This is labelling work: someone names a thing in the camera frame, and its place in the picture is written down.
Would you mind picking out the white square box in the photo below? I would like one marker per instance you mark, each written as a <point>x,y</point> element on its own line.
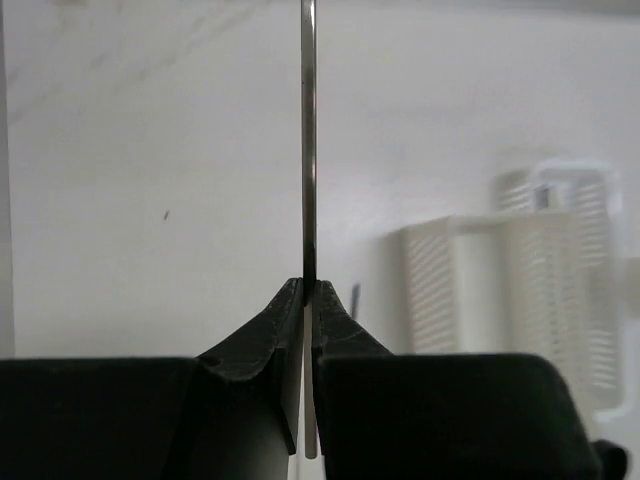
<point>452,285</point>

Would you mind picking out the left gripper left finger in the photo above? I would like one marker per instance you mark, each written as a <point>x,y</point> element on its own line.
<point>228,413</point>

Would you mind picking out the white perforated basket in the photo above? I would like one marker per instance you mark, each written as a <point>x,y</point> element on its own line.
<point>573,269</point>

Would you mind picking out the black chopstick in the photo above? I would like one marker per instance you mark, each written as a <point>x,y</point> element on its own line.
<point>355,298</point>

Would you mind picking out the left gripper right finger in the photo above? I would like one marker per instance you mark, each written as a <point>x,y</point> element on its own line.
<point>444,416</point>

